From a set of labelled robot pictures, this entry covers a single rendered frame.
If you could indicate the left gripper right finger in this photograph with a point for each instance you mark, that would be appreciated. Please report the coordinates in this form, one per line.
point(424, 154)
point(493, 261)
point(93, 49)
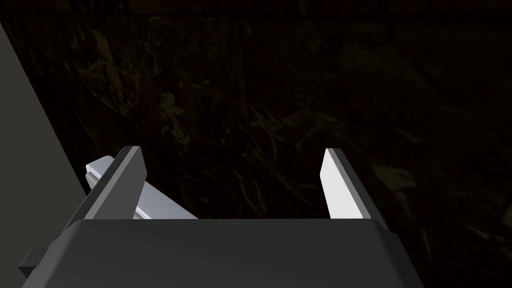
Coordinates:
point(340, 192)

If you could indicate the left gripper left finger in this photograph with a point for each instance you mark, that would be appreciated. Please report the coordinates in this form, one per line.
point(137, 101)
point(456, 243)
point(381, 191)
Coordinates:
point(120, 188)

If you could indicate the grey cupboard front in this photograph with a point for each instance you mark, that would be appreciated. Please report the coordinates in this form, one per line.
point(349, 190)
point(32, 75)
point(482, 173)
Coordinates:
point(24, 160)

